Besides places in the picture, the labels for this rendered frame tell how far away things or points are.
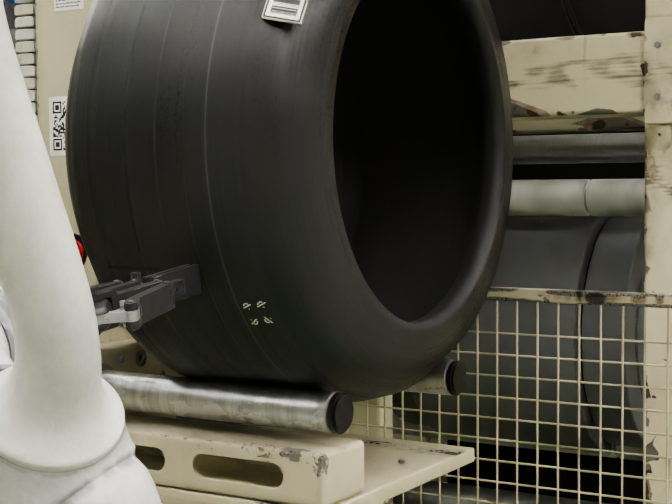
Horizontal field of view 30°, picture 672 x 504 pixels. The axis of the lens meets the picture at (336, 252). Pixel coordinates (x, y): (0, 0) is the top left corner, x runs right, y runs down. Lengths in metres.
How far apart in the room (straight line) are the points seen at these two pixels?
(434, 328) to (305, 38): 0.40
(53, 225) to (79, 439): 0.15
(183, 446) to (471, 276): 0.41
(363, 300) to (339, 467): 0.18
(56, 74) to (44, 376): 0.85
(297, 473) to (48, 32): 0.67
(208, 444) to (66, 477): 0.53
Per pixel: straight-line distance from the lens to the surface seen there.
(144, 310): 1.14
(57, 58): 1.65
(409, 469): 1.51
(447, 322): 1.48
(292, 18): 1.22
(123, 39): 1.32
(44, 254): 0.81
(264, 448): 1.35
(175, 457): 1.43
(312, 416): 1.34
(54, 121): 1.65
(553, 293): 1.72
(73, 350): 0.83
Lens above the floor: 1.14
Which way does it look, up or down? 3 degrees down
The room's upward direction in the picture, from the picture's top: straight up
